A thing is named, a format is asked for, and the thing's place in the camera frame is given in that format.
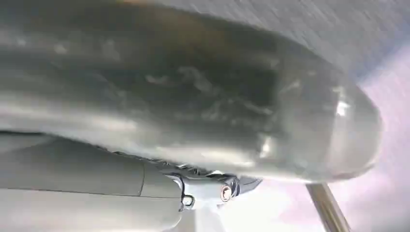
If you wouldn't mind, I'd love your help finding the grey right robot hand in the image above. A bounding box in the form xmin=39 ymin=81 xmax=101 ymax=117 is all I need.
xmin=0 ymin=0 xmax=384 ymax=232

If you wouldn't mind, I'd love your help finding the silver metal bar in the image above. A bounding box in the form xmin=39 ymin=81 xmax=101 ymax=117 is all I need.
xmin=305 ymin=183 xmax=352 ymax=232

